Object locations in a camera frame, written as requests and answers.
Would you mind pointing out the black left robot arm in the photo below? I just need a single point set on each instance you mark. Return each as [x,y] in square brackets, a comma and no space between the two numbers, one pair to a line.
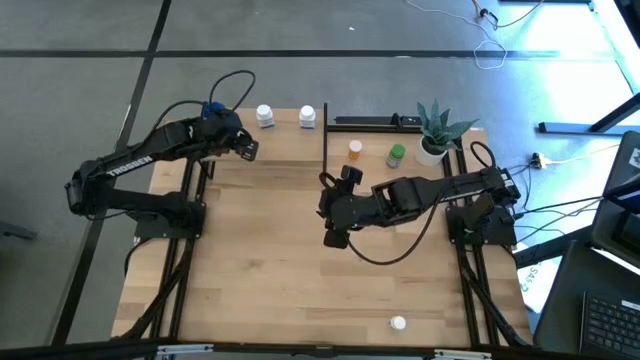
[155,150]

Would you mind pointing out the green-capped medicine bottle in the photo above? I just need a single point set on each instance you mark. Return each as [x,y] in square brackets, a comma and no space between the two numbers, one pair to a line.
[397,151]

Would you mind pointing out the black frame rail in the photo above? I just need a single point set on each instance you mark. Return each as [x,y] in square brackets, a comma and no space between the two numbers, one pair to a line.
[181,300]
[159,327]
[471,330]
[490,320]

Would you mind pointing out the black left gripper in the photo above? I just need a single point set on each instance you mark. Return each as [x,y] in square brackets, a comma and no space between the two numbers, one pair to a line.
[227,130]

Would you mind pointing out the small white-capped bottle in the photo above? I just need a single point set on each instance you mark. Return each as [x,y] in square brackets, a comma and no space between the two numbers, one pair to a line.
[398,322]

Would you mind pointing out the dark grey laptop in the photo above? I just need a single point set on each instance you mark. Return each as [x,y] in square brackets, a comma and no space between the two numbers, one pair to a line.
[615,220]

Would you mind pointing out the black diagonal frame brace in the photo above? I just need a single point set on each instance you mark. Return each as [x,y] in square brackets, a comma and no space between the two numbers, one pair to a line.
[146,310]
[515,330]

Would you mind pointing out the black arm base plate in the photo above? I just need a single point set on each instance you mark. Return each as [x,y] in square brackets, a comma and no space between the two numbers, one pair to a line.
[145,231]
[502,235]

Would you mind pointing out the white power adapter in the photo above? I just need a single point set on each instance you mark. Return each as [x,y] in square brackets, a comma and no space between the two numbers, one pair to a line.
[539,160]

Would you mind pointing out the white medicine bottle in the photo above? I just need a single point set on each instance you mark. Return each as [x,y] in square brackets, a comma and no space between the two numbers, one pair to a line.
[307,115]
[264,114]

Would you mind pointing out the long black frame crossbar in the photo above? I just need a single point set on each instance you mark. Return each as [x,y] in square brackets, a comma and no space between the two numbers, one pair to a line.
[270,354]

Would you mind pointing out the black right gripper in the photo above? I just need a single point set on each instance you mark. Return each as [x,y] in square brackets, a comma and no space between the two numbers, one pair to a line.
[347,210]

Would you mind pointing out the orange bottle white cap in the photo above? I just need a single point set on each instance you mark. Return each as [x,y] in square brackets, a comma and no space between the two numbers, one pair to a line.
[355,146]

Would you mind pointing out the white plant pot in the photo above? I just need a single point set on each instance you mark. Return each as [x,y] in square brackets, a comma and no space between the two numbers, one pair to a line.
[426,157]

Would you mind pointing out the black table leg bar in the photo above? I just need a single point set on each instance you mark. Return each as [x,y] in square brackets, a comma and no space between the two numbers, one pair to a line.
[550,248]

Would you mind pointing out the black floor stand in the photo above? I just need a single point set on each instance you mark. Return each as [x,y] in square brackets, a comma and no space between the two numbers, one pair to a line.
[575,128]

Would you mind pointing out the green succulent plant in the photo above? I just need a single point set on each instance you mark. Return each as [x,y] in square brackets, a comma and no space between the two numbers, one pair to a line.
[437,131]

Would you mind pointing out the blue-capped medicine bottle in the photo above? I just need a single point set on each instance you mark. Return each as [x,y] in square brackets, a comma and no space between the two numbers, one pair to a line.
[212,106]

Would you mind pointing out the short black bracket rail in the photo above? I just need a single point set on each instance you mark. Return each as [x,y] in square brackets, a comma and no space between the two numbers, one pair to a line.
[370,128]

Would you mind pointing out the black laptop with keyboard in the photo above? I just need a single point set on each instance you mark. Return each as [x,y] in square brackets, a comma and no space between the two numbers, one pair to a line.
[610,325]

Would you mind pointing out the silver aluminium bracket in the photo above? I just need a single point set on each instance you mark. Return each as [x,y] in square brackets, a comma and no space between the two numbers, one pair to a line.
[185,349]
[462,354]

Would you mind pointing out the black metal shelf frame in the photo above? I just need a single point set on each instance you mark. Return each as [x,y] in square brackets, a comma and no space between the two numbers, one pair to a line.
[325,145]

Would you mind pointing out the white printed paper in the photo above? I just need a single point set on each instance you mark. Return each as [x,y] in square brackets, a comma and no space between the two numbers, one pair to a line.
[537,290]

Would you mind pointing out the wooden shelf board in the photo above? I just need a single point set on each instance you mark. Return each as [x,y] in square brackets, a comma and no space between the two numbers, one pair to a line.
[285,142]

